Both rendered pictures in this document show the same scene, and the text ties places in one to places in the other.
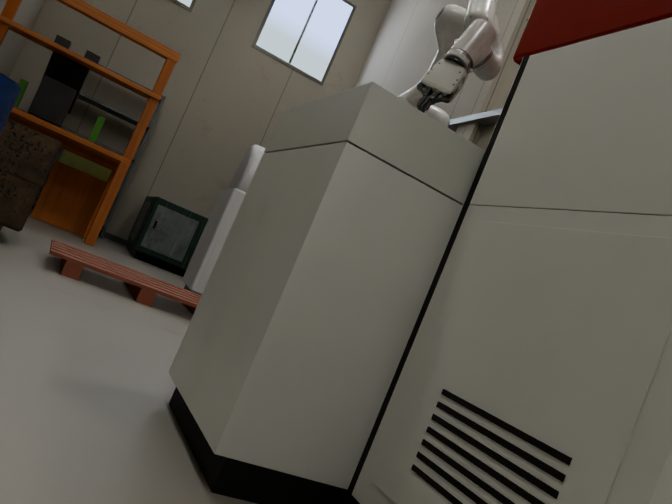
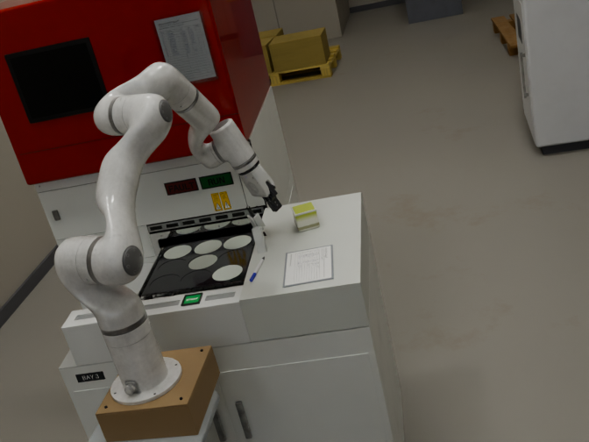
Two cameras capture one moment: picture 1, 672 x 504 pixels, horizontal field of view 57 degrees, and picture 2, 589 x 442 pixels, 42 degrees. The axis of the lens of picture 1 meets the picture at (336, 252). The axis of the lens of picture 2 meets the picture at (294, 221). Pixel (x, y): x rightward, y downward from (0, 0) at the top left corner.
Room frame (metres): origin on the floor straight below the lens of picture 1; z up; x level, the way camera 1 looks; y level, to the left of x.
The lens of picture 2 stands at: (3.49, 1.26, 2.01)
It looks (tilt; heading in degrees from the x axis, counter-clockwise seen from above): 24 degrees down; 215
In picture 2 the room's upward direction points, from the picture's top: 14 degrees counter-clockwise
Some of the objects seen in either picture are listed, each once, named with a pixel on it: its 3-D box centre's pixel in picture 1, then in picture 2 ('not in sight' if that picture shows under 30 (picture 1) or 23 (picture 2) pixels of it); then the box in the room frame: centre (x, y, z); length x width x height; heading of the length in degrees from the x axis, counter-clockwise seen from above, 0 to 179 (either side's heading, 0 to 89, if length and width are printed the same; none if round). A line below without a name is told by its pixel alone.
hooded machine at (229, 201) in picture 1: (248, 229); not in sight; (5.67, 0.82, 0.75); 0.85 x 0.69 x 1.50; 23
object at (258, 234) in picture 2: not in sight; (258, 230); (1.78, -0.08, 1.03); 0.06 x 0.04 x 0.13; 24
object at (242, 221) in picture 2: not in sight; (209, 235); (1.59, -0.45, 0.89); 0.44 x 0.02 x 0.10; 114
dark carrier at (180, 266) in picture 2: not in sight; (202, 262); (1.78, -0.35, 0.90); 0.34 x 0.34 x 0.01; 24
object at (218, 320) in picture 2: not in sight; (159, 325); (2.14, -0.26, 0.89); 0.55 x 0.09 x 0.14; 114
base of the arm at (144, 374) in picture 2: not in sight; (135, 352); (2.39, -0.09, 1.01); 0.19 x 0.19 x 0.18
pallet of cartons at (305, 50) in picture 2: not in sight; (280, 55); (-3.58, -3.34, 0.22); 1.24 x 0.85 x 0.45; 110
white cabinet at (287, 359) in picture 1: (381, 346); (254, 393); (1.84, -0.23, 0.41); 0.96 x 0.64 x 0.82; 114
